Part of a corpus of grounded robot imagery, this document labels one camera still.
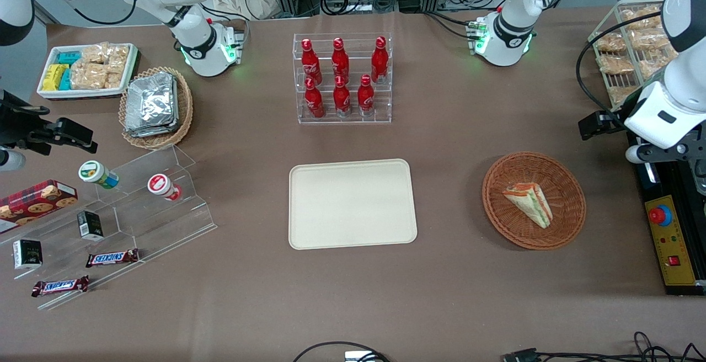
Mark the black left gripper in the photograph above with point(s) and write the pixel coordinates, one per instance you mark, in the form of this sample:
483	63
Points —
613	121

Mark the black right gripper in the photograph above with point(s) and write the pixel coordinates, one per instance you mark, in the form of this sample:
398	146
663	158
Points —
16	124

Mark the triangle sandwich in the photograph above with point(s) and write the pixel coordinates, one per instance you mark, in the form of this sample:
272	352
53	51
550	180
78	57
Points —
528	203

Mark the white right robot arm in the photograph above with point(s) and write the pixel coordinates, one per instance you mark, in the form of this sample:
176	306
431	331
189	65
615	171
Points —
193	31

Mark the white rectangular snack tray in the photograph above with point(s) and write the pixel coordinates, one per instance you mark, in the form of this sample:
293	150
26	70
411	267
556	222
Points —
83	93

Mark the brown round wicker basket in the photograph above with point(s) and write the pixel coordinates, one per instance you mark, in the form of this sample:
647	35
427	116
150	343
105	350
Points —
568	185

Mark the light oval wicker basket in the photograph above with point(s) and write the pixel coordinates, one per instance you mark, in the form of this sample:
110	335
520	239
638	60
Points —
185	108

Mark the cream plastic tray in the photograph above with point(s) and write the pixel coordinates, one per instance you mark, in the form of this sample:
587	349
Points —
353	205

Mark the green lid drink cup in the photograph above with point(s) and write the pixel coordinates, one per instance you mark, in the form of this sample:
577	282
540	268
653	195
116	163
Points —
94	173

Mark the clear bagged pastry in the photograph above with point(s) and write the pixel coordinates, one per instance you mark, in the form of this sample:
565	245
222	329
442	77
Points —
640	15
653	67
648	39
609	43
620	96
615	65

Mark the teal snack packet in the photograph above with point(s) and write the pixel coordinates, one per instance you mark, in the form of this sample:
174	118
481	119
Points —
65	79
69	57

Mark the clear bag rice crackers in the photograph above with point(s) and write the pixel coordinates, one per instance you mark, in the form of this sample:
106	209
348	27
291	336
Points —
94	53
88	76
114	76
118	56

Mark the yellow snack packet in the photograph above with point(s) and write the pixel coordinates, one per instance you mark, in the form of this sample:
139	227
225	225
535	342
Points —
54	77

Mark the silver foil pack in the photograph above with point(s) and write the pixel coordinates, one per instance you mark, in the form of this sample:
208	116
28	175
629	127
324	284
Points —
150	100
151	132

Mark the red cookie box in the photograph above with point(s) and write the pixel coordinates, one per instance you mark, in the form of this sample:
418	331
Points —
33	202

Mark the small black box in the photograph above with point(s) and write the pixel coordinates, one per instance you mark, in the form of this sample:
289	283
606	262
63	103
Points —
27	254
90	225

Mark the red lid drink cup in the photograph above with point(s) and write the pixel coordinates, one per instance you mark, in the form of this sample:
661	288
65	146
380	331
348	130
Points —
161	185

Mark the red emergency stop button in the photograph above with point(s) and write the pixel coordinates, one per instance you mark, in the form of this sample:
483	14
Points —
659	216

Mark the clear acrylic stepped stand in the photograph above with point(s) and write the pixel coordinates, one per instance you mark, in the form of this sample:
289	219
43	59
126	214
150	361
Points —
165	224

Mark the brown snickers bar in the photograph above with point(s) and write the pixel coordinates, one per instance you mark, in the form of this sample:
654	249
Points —
112	257
59	286

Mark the black yellow control box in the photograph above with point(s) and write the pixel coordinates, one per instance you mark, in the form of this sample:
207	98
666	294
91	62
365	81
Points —
675	240

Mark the red cola bottle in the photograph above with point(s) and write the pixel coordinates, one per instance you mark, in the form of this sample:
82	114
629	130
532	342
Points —
342	101
365	100
379	63
340	61
314	102
311	64

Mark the clear acrylic bottle rack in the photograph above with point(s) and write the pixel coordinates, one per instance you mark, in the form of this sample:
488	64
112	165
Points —
353	47

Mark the small white device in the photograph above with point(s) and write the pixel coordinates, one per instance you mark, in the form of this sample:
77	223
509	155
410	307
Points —
358	357

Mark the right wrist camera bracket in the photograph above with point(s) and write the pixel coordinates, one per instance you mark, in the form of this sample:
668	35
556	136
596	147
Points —
19	116

